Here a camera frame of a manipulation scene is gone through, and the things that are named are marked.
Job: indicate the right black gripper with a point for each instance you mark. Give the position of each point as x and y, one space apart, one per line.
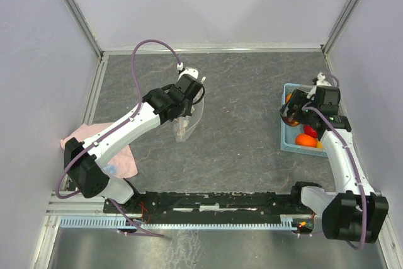
298 98

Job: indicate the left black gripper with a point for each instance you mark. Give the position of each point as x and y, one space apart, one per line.
188 111

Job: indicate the clear polka dot zip bag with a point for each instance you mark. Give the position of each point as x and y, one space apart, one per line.
184 126

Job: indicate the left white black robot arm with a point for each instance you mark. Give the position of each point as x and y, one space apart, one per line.
85 160

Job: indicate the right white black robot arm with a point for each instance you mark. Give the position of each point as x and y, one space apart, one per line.
356 213

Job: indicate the orange green mango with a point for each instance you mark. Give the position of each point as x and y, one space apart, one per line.
287 99

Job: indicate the light blue plastic basket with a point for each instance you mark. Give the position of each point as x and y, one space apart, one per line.
288 134

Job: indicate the bright red fruit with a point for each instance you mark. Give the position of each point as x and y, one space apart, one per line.
308 130

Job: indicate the orange round fruit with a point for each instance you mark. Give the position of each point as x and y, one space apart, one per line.
305 141

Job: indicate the yellow fruit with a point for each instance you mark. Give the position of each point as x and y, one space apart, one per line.
319 145

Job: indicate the pink cloth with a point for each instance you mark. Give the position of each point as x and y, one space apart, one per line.
122 165

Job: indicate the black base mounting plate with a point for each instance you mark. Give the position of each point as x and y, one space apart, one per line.
210 207

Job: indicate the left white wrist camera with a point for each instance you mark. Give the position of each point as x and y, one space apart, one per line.
182 71

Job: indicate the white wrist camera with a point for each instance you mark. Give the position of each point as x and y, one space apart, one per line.
320 80
182 71

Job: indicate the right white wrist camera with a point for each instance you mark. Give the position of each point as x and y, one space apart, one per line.
320 80

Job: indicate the light blue cable duct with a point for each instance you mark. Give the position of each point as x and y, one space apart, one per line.
119 222

